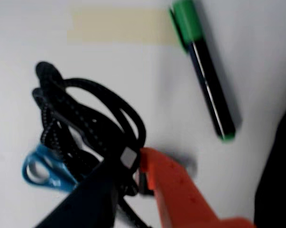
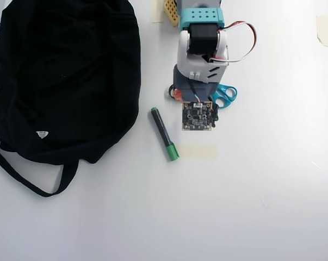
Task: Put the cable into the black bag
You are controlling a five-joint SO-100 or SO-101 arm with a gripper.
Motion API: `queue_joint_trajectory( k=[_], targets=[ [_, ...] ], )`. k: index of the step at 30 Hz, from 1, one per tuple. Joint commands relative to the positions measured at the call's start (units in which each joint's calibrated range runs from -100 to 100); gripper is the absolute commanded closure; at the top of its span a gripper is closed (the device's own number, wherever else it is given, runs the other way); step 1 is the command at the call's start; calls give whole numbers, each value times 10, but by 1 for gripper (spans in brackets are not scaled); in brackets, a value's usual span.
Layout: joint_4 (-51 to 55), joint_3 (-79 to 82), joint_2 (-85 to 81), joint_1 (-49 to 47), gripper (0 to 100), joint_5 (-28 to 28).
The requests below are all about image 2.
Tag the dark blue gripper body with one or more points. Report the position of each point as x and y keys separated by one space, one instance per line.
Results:
x=180 y=87

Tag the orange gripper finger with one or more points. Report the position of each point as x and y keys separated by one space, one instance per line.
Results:
x=178 y=95

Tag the white teal robot arm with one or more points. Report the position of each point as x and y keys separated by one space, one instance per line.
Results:
x=201 y=16

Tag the black fabric bag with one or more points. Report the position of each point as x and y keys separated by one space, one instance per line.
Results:
x=71 y=81

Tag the green black marker pen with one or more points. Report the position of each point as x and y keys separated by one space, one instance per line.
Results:
x=163 y=133

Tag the wide masking tape strip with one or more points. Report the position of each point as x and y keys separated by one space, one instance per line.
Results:
x=196 y=151

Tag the yellow perforated block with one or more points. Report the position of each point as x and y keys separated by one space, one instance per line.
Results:
x=171 y=12

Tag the narrow masking tape piece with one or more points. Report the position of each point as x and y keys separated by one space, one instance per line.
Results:
x=157 y=13

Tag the torn masking tape piece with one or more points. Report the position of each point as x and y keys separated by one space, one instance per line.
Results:
x=324 y=30

